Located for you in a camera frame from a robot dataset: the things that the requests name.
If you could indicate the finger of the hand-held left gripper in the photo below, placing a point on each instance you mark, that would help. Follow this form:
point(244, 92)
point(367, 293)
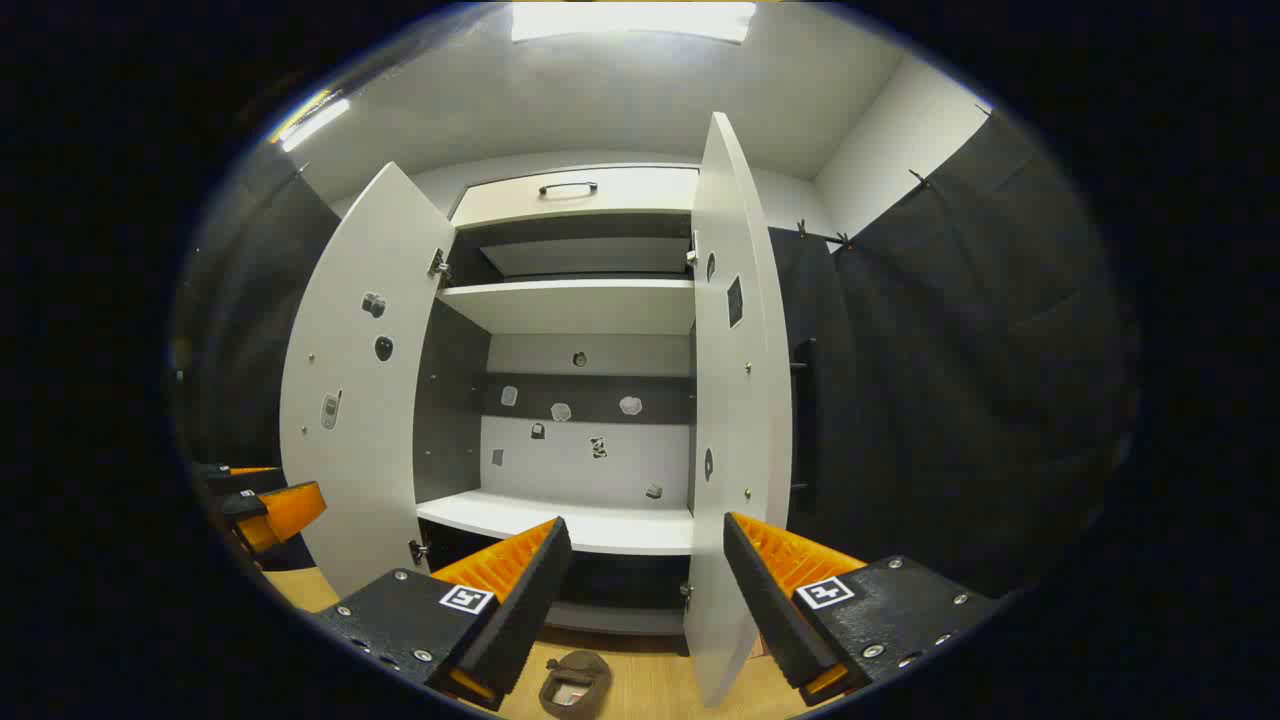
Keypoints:
point(240, 482)
point(290, 510)

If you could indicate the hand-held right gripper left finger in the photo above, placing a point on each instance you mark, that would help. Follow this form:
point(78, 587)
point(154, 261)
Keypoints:
point(525, 610)

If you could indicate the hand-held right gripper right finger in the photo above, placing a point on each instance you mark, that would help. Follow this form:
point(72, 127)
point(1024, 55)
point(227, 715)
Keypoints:
point(765, 610)

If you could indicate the brown shoe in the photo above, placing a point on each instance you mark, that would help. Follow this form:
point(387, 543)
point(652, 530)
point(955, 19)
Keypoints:
point(560, 672)

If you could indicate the white cabinet door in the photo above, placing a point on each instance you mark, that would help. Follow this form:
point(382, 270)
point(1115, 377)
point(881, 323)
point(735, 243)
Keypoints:
point(370, 500)
point(725, 400)

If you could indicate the white shoe cabinet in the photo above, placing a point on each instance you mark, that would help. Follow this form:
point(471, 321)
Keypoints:
point(570, 305)

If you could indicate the white cabinet drawer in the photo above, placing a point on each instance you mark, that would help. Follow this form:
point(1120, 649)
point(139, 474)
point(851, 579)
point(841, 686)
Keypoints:
point(640, 195)

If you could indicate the black backdrop cloth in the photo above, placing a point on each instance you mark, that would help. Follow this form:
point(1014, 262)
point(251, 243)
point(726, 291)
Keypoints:
point(950, 400)

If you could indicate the small ceiling light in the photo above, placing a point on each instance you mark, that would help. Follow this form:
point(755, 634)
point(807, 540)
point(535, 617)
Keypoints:
point(315, 122)

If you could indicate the large ceiling light panel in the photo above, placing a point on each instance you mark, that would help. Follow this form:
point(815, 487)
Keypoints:
point(630, 20)

